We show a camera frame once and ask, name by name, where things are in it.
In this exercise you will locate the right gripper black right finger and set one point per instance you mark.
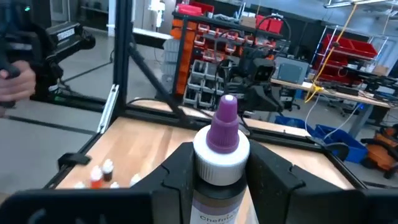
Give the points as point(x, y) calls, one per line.
point(311, 205)

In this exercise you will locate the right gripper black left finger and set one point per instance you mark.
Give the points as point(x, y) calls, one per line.
point(93, 208)

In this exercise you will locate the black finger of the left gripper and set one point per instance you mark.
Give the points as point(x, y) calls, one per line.
point(261, 98)

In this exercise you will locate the purple-capped Chefmaster bottle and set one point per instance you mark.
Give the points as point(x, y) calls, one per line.
point(222, 130)

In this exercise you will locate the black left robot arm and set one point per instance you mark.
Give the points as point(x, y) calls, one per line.
point(239, 77)

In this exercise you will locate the small orange dropper bottle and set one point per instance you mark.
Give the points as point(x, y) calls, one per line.
point(96, 183)

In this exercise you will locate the small purple dropper bottle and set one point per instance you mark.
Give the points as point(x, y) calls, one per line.
point(79, 185)

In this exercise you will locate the grey equipment box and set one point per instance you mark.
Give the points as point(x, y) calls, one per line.
point(290, 71)

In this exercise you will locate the small dark brown dropper bottle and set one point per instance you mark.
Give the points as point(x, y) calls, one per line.
point(108, 175)

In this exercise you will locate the blue plastic storage bin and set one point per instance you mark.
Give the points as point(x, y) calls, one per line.
point(292, 123)
point(342, 140)

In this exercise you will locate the brown cardboard box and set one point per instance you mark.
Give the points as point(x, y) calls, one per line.
point(248, 21)

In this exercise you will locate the orange shop vacuum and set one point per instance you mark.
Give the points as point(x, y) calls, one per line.
point(382, 152)

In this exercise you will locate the white folding table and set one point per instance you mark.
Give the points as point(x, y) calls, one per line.
point(149, 32)

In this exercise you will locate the black frame clip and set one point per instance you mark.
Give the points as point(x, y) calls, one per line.
point(73, 159)

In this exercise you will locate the silver aluminium bracket strip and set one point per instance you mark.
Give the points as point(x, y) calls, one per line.
point(107, 109)

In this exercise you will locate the black aluminium table frame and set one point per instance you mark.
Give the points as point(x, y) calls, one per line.
point(122, 46)

